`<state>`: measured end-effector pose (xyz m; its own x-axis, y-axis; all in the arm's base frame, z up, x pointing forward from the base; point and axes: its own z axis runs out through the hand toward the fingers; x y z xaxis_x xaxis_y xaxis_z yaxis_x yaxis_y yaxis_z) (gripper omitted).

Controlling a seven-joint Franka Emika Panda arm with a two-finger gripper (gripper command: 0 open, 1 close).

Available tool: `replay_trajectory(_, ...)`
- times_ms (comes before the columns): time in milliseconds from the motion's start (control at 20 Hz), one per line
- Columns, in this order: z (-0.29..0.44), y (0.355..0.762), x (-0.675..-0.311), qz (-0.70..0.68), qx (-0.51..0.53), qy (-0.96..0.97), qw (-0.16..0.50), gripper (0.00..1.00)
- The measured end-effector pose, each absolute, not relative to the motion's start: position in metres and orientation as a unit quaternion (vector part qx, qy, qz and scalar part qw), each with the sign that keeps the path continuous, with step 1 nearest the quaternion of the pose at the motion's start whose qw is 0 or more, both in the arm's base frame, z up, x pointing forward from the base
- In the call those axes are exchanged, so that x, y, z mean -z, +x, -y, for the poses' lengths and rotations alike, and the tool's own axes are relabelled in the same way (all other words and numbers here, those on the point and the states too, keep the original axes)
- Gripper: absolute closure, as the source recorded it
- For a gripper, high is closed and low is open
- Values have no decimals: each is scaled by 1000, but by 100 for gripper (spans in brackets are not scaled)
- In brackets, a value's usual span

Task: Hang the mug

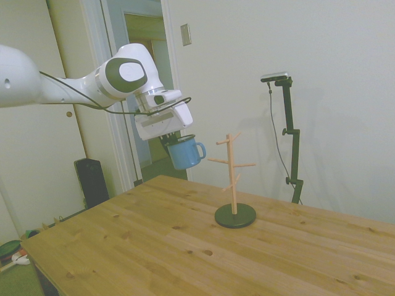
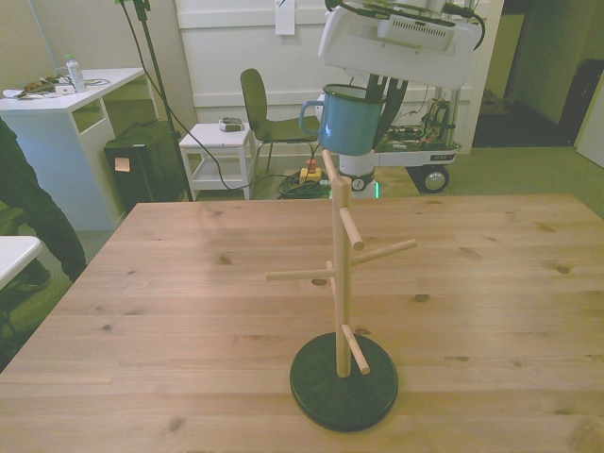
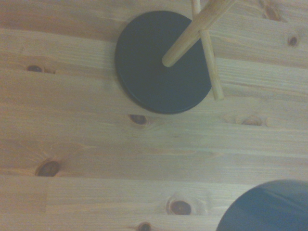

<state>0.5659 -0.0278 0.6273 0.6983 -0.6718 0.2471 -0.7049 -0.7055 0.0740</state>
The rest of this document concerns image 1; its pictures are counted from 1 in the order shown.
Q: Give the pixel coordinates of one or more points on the grey exterior camera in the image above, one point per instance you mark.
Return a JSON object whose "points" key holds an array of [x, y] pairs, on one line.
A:
{"points": [[274, 77]]}

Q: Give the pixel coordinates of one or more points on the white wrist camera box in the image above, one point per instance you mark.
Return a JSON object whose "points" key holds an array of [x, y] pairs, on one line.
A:
{"points": [[162, 98]]}

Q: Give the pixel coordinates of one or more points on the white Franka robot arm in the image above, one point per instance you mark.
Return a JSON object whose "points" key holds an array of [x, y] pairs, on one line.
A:
{"points": [[18, 83]]}

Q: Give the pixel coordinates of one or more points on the black floor speaker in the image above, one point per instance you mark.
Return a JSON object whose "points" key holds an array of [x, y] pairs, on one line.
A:
{"points": [[91, 182]]}

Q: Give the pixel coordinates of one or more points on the wooden mug tree stand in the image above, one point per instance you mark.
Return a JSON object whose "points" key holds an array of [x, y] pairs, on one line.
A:
{"points": [[237, 219]]}

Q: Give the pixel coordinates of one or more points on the blue enamel mug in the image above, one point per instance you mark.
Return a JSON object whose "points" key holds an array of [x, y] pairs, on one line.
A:
{"points": [[182, 155]]}

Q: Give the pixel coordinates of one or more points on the black camera stand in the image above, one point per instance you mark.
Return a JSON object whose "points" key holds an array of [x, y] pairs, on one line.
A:
{"points": [[288, 111]]}

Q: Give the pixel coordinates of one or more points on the green round floor object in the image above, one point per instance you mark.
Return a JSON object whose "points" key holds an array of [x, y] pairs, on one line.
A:
{"points": [[9, 249]]}

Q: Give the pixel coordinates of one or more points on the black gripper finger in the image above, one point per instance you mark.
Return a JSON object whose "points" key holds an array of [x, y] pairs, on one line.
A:
{"points": [[175, 137], [166, 141]]}

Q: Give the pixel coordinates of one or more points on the white floor object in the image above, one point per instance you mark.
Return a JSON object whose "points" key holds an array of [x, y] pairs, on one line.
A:
{"points": [[22, 260]]}

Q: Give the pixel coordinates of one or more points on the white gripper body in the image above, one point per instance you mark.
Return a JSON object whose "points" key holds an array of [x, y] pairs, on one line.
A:
{"points": [[160, 123]]}

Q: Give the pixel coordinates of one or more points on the grey wall switch plate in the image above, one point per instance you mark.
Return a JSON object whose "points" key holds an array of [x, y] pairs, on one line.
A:
{"points": [[185, 34]]}

